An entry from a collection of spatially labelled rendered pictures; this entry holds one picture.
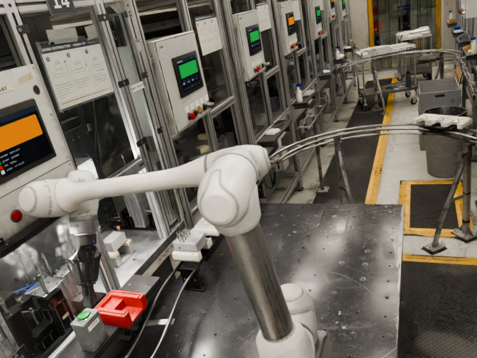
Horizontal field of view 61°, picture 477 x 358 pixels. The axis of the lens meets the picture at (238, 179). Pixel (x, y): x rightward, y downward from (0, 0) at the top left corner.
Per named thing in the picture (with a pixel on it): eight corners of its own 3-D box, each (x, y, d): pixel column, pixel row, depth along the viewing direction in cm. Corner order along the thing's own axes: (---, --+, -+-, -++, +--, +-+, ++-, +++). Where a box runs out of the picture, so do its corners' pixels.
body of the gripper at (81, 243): (85, 232, 140) (86, 259, 140) (65, 235, 132) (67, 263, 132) (101, 231, 137) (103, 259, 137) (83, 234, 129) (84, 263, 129)
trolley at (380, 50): (363, 113, 635) (359, 50, 599) (356, 104, 687) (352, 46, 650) (421, 103, 624) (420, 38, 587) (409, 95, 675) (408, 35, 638)
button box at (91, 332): (94, 352, 135) (82, 325, 131) (77, 349, 139) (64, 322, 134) (109, 334, 142) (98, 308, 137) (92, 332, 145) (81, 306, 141)
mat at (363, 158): (371, 231, 331) (371, 230, 331) (301, 229, 356) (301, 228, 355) (397, 77, 816) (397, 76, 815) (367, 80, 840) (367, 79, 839)
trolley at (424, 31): (436, 86, 699) (436, 27, 661) (401, 90, 715) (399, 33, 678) (428, 76, 772) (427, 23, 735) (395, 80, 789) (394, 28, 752)
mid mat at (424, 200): (475, 238, 298) (475, 236, 297) (395, 235, 320) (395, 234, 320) (463, 180, 381) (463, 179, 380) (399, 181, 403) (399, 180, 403)
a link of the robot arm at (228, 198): (321, 354, 136) (320, 415, 116) (274, 358, 140) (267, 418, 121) (254, 144, 109) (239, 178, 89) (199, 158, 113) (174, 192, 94)
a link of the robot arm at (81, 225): (62, 218, 133) (63, 236, 132) (83, 217, 129) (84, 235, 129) (83, 216, 141) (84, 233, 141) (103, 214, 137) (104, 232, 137)
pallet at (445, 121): (412, 131, 302) (412, 118, 298) (423, 125, 309) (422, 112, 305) (461, 137, 273) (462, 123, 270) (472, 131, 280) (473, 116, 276)
